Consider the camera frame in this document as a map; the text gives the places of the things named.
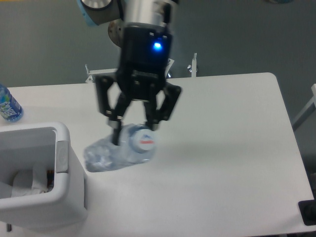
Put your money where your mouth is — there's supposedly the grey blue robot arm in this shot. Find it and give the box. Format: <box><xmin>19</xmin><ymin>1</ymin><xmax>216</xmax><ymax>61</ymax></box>
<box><xmin>77</xmin><ymin>0</ymin><xmax>182</xmax><ymax>145</ymax></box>

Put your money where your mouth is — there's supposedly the white metal frame bracket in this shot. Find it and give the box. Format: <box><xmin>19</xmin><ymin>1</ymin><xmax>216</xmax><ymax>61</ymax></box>
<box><xmin>85</xmin><ymin>64</ymin><xmax>117</xmax><ymax>83</ymax></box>

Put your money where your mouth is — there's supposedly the black clamp at table edge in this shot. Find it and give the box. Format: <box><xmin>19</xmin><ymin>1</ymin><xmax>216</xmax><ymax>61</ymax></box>
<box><xmin>298</xmin><ymin>199</ymin><xmax>316</xmax><ymax>226</ymax></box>

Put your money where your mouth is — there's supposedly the white plastic trash can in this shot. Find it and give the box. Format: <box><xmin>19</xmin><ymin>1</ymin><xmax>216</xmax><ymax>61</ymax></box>
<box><xmin>0</xmin><ymin>122</ymin><xmax>88</xmax><ymax>229</ymax></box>

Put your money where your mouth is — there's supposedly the white upright bracket post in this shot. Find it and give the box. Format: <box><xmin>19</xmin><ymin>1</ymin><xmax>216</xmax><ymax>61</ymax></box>
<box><xmin>187</xmin><ymin>52</ymin><xmax>198</xmax><ymax>78</ymax></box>

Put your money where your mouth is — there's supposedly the white paper wrapper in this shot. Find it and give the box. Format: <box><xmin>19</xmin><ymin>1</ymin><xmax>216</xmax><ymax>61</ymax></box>
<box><xmin>11</xmin><ymin>162</ymin><xmax>48</xmax><ymax>198</ymax></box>

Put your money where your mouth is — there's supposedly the blue labelled water bottle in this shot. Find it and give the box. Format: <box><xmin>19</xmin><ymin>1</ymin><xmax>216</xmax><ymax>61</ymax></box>
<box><xmin>0</xmin><ymin>84</ymin><xmax>24</xmax><ymax>122</ymax></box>

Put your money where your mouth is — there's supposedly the white frame leg right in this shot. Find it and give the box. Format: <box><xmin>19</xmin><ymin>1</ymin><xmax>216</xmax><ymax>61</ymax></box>
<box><xmin>292</xmin><ymin>84</ymin><xmax>316</xmax><ymax>131</ymax></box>

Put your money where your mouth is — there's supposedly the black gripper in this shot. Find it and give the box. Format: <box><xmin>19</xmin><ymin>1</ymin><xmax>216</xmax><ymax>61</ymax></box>
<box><xmin>94</xmin><ymin>23</ymin><xmax>182</xmax><ymax>146</ymax></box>

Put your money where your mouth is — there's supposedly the clear plastic bottle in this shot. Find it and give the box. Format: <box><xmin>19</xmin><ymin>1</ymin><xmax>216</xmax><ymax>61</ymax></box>
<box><xmin>83</xmin><ymin>123</ymin><xmax>157</xmax><ymax>172</ymax></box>

